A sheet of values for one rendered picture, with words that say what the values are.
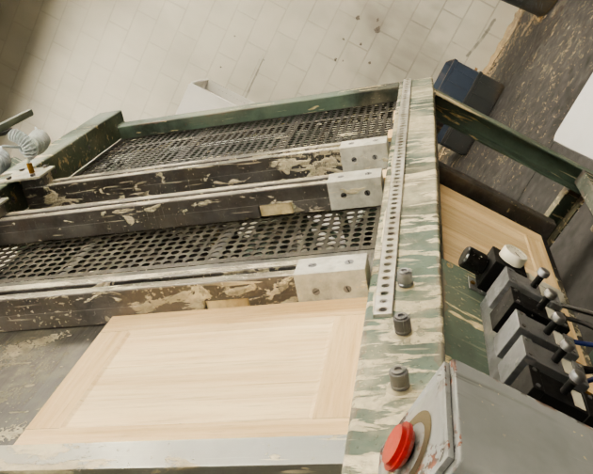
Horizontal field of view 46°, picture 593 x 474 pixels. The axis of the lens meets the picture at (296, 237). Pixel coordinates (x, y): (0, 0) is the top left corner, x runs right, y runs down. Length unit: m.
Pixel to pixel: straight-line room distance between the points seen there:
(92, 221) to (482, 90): 3.99
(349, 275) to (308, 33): 5.25
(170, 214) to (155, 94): 4.91
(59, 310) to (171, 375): 0.35
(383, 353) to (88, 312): 0.61
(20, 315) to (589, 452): 1.10
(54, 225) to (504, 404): 1.47
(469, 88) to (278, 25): 1.90
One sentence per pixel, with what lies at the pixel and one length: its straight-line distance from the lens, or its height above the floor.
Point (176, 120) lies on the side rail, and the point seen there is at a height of 1.60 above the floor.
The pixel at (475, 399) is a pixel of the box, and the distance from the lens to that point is 0.55.
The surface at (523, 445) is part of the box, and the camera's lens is 0.54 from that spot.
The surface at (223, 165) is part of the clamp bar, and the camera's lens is 1.92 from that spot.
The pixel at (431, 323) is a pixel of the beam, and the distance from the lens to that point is 1.03.
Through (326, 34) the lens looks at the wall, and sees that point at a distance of 6.33.
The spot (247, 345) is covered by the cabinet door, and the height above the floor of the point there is 1.05.
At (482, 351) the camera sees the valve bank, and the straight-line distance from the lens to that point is 1.05.
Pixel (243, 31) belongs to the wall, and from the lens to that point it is 6.41.
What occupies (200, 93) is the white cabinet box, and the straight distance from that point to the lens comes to 5.06.
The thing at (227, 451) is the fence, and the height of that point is 1.02.
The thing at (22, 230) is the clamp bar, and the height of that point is 1.66.
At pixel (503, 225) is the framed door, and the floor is 0.41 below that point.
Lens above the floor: 1.11
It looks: 3 degrees down
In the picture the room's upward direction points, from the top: 63 degrees counter-clockwise
